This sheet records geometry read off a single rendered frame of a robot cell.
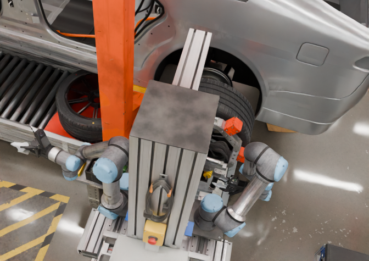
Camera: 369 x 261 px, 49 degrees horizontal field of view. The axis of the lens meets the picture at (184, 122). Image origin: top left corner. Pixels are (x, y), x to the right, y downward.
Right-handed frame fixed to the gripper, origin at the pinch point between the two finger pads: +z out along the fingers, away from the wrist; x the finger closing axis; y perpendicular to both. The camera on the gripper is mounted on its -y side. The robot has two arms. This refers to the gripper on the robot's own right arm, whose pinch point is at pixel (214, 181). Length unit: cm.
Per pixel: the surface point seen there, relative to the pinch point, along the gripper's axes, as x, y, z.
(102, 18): -13, 93, 76
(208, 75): -76, 13, 25
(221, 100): -36, 34, 10
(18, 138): -21, -61, 159
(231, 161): -21.4, -5.3, -8.1
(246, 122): -34.8, 22.4, -8.8
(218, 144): -12.2, 21.4, 4.1
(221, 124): -21.8, 29.0, 6.3
